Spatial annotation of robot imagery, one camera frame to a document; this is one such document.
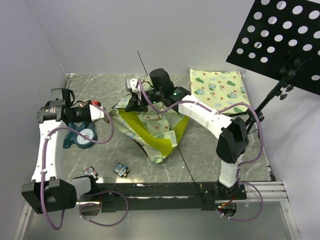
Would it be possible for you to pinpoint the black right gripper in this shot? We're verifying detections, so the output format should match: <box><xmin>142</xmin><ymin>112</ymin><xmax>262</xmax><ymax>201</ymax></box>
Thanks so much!
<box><xmin>125</xmin><ymin>89</ymin><xmax>164</xmax><ymax>114</ymax></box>

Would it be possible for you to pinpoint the green patterned pet tent fabric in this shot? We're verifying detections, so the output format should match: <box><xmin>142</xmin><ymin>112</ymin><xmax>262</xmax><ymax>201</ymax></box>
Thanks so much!
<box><xmin>108</xmin><ymin>95</ymin><xmax>189</xmax><ymax>164</ymax></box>

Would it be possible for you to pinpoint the black tent pole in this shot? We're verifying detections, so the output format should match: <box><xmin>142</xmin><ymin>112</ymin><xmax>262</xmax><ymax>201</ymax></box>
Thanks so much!
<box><xmin>137</xmin><ymin>50</ymin><xmax>206</xmax><ymax>206</ymax></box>

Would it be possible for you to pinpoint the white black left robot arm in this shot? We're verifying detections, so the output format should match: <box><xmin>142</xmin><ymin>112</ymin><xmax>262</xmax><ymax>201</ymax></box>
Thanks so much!
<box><xmin>21</xmin><ymin>88</ymin><xmax>106</xmax><ymax>214</ymax></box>

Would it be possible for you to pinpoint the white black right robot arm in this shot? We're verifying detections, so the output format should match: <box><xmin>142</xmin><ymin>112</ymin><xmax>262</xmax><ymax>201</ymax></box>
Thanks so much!
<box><xmin>125</xmin><ymin>68</ymin><xmax>249</xmax><ymax>200</ymax></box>

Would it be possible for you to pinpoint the teal double pet bowl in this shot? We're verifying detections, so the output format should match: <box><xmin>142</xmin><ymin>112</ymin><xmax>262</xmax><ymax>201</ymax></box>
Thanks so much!
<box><xmin>63</xmin><ymin>122</ymin><xmax>98</xmax><ymax>149</ymax></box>

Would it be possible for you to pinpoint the green patterned tent mat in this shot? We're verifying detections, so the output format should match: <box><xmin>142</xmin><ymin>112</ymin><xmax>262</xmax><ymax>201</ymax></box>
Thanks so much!
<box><xmin>190</xmin><ymin>68</ymin><xmax>249</xmax><ymax>111</ymax></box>

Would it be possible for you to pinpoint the red owl puzzle piece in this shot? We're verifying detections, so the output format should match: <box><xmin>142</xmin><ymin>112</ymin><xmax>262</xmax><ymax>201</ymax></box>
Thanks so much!
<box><xmin>82</xmin><ymin>166</ymin><xmax>98</xmax><ymax>180</ymax></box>

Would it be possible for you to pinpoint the blue owl puzzle piece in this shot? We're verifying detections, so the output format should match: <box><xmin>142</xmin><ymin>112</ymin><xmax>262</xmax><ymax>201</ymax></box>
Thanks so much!
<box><xmin>113</xmin><ymin>162</ymin><xmax>130</xmax><ymax>178</ymax></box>

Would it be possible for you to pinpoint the black music stand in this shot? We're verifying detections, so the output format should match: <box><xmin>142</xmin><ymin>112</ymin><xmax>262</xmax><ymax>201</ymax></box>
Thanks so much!
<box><xmin>225</xmin><ymin>0</ymin><xmax>320</xmax><ymax>141</ymax></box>

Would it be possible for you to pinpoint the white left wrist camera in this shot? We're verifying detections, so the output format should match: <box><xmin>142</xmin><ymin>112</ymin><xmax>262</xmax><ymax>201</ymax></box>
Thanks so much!
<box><xmin>89</xmin><ymin>101</ymin><xmax>106</xmax><ymax>122</ymax></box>

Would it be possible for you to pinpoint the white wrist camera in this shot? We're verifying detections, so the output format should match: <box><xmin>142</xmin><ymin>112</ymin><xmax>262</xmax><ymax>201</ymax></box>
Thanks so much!
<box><xmin>89</xmin><ymin>101</ymin><xmax>106</xmax><ymax>122</ymax></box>
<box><xmin>125</xmin><ymin>78</ymin><xmax>141</xmax><ymax>93</ymax></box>

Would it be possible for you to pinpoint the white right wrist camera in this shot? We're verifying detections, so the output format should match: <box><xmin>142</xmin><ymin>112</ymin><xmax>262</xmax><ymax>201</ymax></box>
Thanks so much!
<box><xmin>125</xmin><ymin>78</ymin><xmax>141</xmax><ymax>93</ymax></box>

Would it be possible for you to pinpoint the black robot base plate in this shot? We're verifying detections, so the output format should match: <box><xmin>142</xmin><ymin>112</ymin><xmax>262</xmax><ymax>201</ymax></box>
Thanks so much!
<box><xmin>68</xmin><ymin>181</ymin><xmax>247</xmax><ymax>214</ymax></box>

